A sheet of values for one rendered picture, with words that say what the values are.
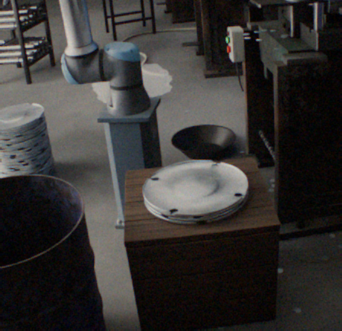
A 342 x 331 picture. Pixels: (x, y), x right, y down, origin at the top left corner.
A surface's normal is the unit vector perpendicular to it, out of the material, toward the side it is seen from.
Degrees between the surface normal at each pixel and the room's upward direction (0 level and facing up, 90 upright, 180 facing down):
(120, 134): 90
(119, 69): 90
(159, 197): 0
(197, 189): 0
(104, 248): 0
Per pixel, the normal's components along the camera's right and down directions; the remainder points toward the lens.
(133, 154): -0.18, 0.47
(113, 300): -0.09, -0.88
